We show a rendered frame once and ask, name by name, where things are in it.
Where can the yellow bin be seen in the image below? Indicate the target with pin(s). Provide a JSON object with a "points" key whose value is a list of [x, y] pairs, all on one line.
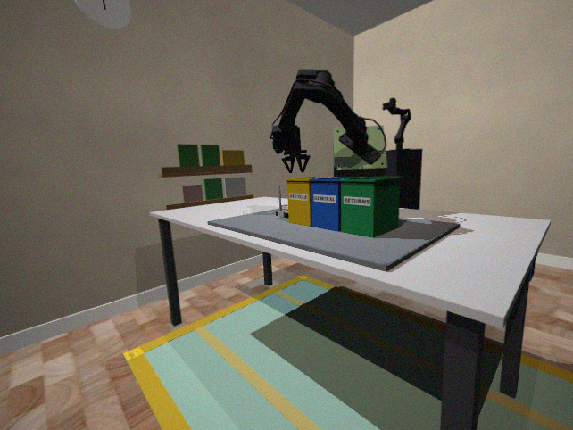
{"points": [[299, 200]]}

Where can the green bin with label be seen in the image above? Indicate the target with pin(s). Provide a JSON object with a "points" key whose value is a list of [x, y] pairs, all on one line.
{"points": [[370, 205]]}

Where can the blue open bin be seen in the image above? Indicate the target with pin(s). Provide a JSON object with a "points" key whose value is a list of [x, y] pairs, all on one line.
{"points": [[326, 202]]}

